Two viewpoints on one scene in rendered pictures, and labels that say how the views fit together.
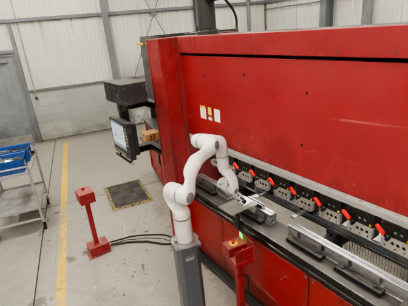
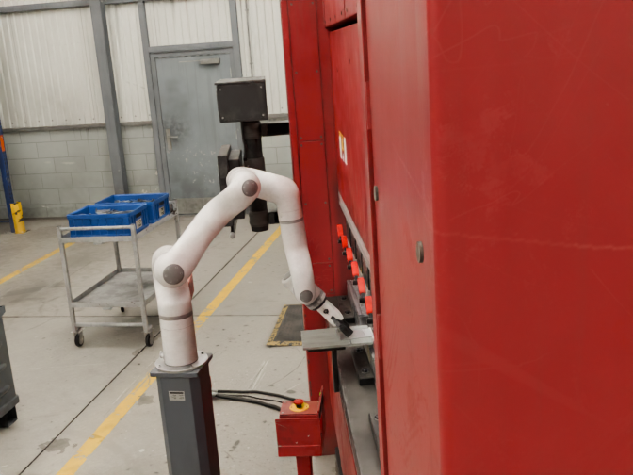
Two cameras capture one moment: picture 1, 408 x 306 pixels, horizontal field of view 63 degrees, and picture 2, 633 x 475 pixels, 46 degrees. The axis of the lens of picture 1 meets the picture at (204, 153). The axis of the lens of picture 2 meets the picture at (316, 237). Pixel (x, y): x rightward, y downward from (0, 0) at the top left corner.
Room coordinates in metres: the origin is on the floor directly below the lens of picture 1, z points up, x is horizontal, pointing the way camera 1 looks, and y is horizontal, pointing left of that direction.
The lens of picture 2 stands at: (0.00, -1.53, 2.07)
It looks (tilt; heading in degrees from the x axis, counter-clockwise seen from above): 14 degrees down; 30
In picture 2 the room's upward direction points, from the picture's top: 4 degrees counter-clockwise
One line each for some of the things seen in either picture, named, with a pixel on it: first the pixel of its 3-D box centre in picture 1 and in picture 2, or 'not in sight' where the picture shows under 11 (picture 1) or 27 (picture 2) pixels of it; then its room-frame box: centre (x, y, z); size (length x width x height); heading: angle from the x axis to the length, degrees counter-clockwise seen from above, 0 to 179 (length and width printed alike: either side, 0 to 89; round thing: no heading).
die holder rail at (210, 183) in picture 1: (214, 185); (359, 304); (2.92, -0.07, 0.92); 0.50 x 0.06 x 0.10; 32
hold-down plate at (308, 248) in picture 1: (304, 247); (383, 438); (1.91, -0.63, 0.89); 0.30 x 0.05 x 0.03; 32
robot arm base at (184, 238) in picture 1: (183, 229); (178, 338); (1.96, 0.19, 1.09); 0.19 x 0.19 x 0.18
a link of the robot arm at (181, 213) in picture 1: (176, 200); (170, 280); (1.98, 0.21, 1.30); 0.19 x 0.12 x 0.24; 45
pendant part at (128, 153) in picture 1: (125, 136); (233, 183); (3.18, 0.75, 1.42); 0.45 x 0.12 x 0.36; 33
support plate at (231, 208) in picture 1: (237, 205); (335, 336); (2.37, -0.23, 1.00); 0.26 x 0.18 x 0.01; 122
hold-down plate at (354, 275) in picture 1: (358, 278); not in sight; (1.57, -0.84, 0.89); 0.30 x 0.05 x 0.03; 32
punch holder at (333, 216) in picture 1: (333, 207); not in sight; (1.80, -0.77, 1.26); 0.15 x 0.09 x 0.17; 32
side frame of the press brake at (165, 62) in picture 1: (202, 148); (381, 232); (3.37, 0.01, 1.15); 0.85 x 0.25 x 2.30; 122
